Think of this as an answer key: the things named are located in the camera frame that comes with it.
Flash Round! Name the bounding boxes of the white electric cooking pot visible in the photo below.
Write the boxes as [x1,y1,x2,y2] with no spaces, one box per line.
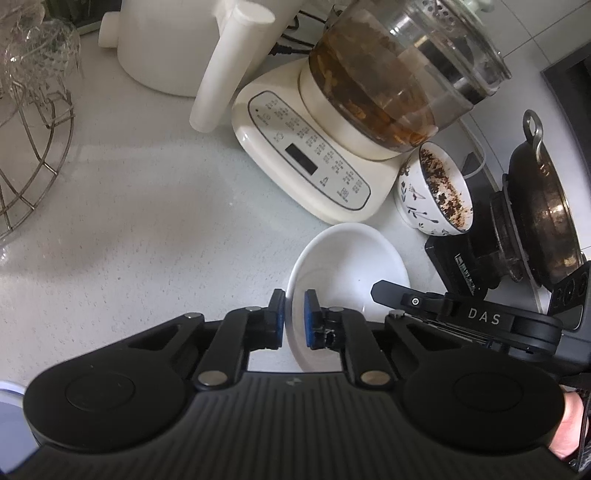
[98,0,304,133]

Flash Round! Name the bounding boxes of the bowl with tea leaves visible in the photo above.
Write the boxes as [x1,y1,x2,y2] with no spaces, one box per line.
[393,142,474,237]

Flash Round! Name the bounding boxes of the black induction cooktop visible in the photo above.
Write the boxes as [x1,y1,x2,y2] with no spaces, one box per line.
[423,151,591,305]

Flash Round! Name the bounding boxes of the black wok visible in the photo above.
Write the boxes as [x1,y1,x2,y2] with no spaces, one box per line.
[486,110,584,291]

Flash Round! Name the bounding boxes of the translucent plastic bowl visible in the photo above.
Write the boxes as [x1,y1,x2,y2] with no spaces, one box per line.
[0,380,38,473]

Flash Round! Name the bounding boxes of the white ceramic bowl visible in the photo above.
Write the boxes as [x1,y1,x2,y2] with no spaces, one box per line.
[286,223,410,372]

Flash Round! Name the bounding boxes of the glass health kettle with base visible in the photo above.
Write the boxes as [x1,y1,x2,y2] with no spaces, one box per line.
[231,1,511,225]

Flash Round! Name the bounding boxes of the person's right hand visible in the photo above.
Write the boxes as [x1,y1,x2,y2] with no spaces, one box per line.
[549,391,585,460]

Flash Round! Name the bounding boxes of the wire rack with glass cups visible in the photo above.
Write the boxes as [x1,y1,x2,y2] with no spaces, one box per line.
[1,1,81,241]

